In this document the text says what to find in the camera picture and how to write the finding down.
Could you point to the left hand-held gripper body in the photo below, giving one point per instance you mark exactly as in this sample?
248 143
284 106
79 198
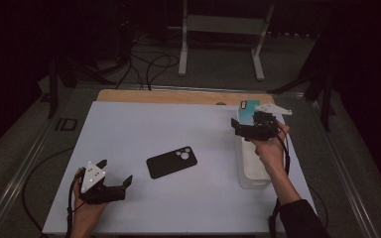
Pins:
92 177

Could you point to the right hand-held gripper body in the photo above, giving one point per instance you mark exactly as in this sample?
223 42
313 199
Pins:
261 130

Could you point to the blue pink gradient phone case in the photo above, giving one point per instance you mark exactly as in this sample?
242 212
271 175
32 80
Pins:
246 112

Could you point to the long white plastic bin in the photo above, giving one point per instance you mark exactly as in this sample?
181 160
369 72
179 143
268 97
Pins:
251 165

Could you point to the black phone case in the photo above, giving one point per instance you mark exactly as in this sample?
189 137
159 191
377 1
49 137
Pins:
170 162

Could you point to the person's right hand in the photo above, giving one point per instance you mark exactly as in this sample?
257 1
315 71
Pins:
273 152

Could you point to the person's left hand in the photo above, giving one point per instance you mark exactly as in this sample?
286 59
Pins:
87 214

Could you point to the white table mat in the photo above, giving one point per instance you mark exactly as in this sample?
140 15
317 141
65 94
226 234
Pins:
145 125

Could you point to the black tripod stand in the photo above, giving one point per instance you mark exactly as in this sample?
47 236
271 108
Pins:
325 99
53 89

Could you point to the white metal stand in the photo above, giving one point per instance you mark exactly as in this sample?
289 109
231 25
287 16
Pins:
225 24

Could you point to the black rectangular floor frame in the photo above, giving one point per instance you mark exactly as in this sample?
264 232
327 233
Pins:
59 124

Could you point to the metal floor rail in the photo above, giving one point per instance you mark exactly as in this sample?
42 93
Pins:
344 172
23 168

